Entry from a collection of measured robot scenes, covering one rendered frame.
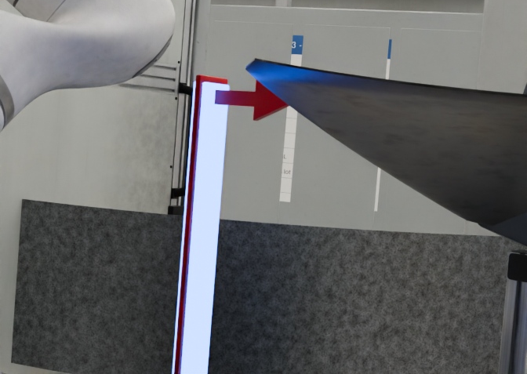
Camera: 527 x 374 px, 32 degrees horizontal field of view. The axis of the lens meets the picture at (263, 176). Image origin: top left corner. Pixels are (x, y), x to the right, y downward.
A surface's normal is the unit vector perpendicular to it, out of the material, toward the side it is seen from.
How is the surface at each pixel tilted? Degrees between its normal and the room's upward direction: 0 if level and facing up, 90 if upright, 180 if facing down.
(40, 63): 111
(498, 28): 90
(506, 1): 90
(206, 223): 90
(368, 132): 162
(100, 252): 90
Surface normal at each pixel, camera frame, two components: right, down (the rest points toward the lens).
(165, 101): 0.78, 0.10
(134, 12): 0.51, -0.30
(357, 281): 0.18, 0.07
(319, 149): -0.33, 0.03
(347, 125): -0.21, 0.96
